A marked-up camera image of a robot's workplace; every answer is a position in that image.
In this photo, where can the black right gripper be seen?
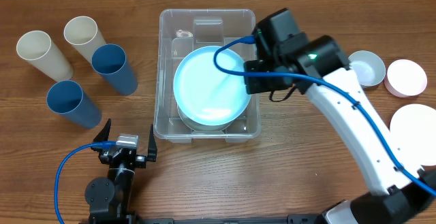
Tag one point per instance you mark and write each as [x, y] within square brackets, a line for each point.
[260, 84]

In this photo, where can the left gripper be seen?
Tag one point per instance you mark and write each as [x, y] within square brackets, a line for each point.
[141, 160]

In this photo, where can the pale grey-green plate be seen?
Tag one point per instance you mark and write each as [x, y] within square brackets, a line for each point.
[204, 127]

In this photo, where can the dark blue cup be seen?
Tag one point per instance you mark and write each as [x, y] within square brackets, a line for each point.
[68, 99]
[111, 63]

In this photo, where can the light blue plate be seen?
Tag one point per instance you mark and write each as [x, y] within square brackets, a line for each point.
[205, 94]

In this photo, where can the grey small bowl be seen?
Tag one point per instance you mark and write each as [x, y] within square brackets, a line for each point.
[369, 67]

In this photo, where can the pink small bowl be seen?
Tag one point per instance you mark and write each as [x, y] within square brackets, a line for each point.
[405, 78]

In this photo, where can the white plate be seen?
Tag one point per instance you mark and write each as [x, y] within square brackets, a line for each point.
[413, 128]

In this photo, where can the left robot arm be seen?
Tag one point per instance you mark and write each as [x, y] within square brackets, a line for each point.
[109, 197]

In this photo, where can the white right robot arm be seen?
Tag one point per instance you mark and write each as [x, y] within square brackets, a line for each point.
[398, 187]

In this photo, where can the dark blue cup front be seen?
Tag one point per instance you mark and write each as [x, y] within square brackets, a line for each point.
[68, 99]

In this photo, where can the clear plastic storage bin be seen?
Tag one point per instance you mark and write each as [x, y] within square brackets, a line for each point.
[182, 31]

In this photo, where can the cream tall cup rear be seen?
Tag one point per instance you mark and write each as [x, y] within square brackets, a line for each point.
[84, 35]

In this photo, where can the cream tall cup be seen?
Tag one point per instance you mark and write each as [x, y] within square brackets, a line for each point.
[84, 35]
[38, 49]

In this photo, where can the cream tall cup left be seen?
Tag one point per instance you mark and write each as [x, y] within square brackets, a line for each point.
[38, 49]

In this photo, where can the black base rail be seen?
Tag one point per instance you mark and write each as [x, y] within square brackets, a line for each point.
[289, 219]

